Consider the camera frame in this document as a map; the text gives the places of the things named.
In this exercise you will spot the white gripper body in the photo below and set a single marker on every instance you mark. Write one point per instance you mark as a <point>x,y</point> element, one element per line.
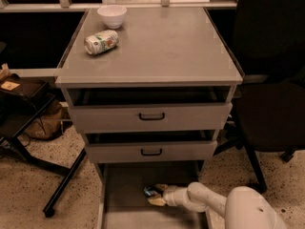
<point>170,195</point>

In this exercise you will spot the blue silver redbull can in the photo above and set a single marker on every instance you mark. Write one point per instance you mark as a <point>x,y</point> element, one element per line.
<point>152,192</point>

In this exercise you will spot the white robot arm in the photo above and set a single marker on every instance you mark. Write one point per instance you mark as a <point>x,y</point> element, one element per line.
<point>242,208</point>

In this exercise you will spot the grey open bottom drawer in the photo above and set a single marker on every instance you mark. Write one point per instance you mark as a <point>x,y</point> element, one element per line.
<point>123,204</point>

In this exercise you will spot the grey middle drawer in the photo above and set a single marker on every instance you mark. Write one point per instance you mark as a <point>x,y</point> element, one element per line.
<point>125,147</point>

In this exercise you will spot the grey drawer cabinet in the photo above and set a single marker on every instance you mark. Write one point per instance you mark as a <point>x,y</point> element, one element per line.
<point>170,55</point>

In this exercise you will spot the grey top drawer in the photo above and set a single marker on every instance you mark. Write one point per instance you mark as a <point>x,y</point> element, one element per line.
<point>91,113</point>

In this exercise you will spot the white green soda can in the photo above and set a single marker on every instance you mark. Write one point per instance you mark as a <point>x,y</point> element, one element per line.
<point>101,42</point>

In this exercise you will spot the brown bag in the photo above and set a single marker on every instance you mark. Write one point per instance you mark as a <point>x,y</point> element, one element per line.
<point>49,125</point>

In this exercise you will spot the black side table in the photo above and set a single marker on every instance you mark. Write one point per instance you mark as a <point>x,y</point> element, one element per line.
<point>17,118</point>

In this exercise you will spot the white bowl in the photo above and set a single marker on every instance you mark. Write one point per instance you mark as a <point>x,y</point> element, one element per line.
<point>112,16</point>

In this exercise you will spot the black office chair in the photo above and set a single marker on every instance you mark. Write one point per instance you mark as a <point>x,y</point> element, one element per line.
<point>269,45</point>

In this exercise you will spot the black middle drawer handle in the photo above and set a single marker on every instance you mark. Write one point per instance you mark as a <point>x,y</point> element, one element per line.
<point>143,152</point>

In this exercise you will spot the black drawer handle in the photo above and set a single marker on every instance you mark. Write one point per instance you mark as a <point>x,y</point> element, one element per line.
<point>151,117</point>
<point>143,152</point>

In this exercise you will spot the black top drawer handle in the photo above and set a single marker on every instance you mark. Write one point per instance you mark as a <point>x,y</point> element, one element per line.
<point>151,117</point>

